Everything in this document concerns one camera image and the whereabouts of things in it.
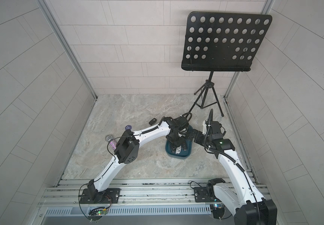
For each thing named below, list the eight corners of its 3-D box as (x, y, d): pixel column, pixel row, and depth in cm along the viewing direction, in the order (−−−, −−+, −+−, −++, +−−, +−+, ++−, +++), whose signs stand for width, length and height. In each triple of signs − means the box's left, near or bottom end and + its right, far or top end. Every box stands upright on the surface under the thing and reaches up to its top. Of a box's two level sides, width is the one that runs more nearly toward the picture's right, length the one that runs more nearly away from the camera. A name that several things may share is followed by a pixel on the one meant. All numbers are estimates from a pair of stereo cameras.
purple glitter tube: (113, 150, 89) (111, 148, 85) (106, 139, 93) (104, 137, 90) (119, 146, 91) (117, 143, 87) (112, 136, 95) (110, 133, 92)
